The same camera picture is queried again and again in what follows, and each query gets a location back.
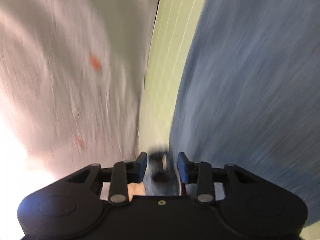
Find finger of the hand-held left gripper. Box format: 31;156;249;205
149;150;176;183

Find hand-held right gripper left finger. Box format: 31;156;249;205
64;151;148;204

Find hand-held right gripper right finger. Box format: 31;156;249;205
177;151;253;204

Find blue denim jeans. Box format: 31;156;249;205
144;0;320;230

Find green grid mat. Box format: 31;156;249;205
136;0;320;240

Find grey carrot print bed sheet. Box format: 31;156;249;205
0;0;163;180

